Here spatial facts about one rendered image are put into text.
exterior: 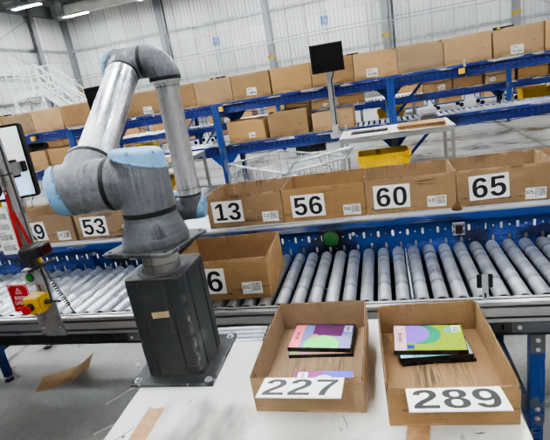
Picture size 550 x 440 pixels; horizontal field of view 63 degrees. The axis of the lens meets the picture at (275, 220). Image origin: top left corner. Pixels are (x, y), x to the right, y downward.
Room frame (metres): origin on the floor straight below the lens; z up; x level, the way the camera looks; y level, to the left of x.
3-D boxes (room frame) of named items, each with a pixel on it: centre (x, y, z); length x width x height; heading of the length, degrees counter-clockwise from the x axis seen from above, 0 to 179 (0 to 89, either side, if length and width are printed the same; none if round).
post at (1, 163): (1.77, 1.00, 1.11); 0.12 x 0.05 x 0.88; 75
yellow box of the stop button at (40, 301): (1.70, 0.98, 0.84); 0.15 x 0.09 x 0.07; 75
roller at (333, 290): (1.72, -0.21, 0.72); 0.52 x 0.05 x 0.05; 165
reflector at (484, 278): (1.33, -0.65, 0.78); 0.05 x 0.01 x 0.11; 75
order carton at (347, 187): (2.18, -0.27, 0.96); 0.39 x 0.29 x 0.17; 75
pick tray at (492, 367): (1.00, -0.36, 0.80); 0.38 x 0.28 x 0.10; 168
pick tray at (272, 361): (1.12, -0.05, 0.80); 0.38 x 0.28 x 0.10; 165
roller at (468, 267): (1.59, -0.72, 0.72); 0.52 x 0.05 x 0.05; 165
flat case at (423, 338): (1.10, -0.37, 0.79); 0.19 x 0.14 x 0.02; 74
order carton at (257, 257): (1.78, 0.21, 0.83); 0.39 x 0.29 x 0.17; 77
